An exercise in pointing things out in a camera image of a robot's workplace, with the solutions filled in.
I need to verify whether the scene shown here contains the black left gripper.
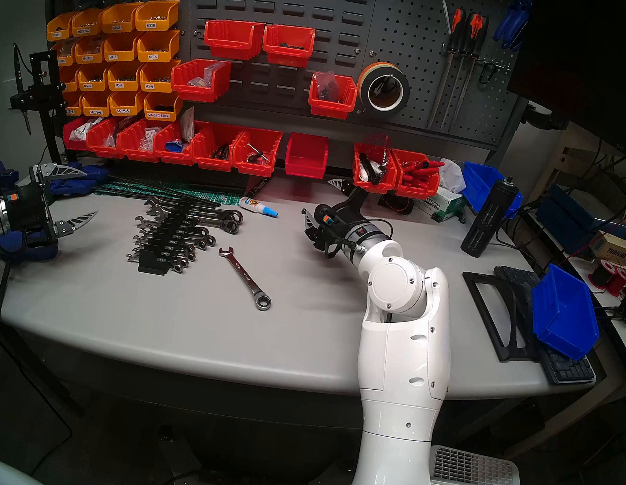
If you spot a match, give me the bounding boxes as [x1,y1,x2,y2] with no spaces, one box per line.
[0,156,105,259]

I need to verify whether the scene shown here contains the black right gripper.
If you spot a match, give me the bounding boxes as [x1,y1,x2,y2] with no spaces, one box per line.
[295,173,372,264]

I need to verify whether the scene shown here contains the white super glue bottle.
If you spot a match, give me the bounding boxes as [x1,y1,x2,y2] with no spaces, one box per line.
[237,196,282,219]

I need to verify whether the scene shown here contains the red mesh bag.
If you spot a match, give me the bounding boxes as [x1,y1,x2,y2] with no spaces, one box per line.
[361,129,397,155]

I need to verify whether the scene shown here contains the green cutting mat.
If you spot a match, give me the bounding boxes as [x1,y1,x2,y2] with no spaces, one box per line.
[90,170,245,217]

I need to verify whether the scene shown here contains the black metal hand tool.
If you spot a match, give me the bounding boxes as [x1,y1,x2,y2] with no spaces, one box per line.
[243,143,272,166]

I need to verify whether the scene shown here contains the green white glove box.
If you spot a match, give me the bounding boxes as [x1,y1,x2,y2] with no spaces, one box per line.
[412,183,470,227]

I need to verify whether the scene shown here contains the yellow screw bin M2.5-5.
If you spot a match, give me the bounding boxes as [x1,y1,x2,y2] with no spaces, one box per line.
[107,87,148,121]

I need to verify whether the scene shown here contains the black helping hand stand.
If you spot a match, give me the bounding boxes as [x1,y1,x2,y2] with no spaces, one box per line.
[0,44,82,164]

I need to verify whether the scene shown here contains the black wrench holder rack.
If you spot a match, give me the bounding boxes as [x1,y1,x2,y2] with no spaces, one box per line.
[136,194,197,280]

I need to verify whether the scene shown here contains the white plastic bag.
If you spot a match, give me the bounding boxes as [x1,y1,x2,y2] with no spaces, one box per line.
[435,158,470,196]

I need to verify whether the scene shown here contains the small chrome combination wrench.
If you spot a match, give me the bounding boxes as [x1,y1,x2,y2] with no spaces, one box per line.
[135,226,210,251]
[124,254,184,275]
[131,233,199,256]
[126,250,189,272]
[130,246,193,267]
[132,215,219,247]
[133,241,197,262]

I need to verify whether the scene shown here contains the yellow screw bin M4 HEX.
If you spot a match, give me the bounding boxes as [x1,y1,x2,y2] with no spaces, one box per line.
[141,88,185,125]

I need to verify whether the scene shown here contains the yellow screw bin M3-8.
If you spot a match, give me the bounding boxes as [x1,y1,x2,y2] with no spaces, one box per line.
[104,59,144,96]

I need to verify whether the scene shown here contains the large orange white tape roll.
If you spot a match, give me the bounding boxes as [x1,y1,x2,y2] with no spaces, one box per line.
[353,58,415,120]

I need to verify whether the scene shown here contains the white user manual sheet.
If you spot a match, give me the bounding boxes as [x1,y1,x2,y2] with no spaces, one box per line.
[176,104,199,145]

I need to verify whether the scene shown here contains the blue storage bin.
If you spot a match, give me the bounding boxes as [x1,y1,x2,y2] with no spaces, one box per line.
[457,161,529,221]
[523,261,610,364]

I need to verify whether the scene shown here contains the yellow screw bin M3-6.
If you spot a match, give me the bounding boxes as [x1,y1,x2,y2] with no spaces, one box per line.
[136,55,182,96]

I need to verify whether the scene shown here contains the black water bottle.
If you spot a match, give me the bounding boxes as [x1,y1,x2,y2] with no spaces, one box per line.
[459,171,523,263]

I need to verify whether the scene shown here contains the yellow screw bin M4-6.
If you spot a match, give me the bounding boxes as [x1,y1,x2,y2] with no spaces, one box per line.
[101,29,143,66]

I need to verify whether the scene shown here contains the yellow screw bin M3-4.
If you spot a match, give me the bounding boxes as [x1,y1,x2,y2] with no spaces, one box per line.
[135,25,183,67]

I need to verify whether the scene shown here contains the yellow screw bin M3X8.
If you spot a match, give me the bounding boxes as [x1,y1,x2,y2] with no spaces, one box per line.
[98,0,142,38]

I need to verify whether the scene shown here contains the yellow screw bin M3X6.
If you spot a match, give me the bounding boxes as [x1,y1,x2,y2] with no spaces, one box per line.
[132,0,182,37]

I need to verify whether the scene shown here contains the black pegboard hook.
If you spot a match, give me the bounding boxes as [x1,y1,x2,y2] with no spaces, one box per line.
[476,60,512,89]

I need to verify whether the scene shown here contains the dark blue crate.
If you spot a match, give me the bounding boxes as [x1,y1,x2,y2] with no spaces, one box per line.
[531,181,626,263]

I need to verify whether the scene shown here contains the black keyboard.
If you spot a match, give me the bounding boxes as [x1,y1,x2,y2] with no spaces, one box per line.
[479,265,611,391]

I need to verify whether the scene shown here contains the small cardboard box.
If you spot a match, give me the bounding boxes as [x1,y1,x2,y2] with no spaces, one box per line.
[587,229,626,268]

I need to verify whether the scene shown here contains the black monitor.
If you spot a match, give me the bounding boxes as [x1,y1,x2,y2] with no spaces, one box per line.
[494,0,626,193]

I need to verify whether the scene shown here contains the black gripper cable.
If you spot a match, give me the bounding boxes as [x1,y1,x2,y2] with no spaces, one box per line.
[341,213,396,257]

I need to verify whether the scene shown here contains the red handled tools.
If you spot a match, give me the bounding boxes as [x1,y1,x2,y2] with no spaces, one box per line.
[400,155,445,186]

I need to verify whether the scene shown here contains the orange black handled screwdriver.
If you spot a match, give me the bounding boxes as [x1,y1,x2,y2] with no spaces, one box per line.
[440,10,481,135]
[451,13,491,135]
[427,6,467,131]

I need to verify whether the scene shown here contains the red wire spool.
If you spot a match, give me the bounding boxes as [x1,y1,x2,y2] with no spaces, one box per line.
[606,266,626,299]
[587,257,619,292]

